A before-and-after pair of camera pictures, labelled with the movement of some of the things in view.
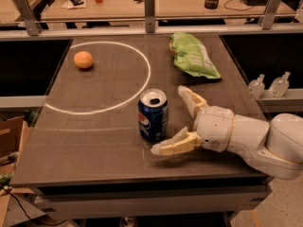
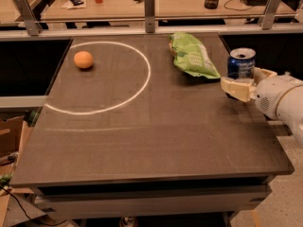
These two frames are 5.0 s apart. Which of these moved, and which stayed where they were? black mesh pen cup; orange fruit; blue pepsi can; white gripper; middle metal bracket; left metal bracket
Moved: white gripper; blue pepsi can
Stayed: orange fruit; black mesh pen cup; left metal bracket; middle metal bracket
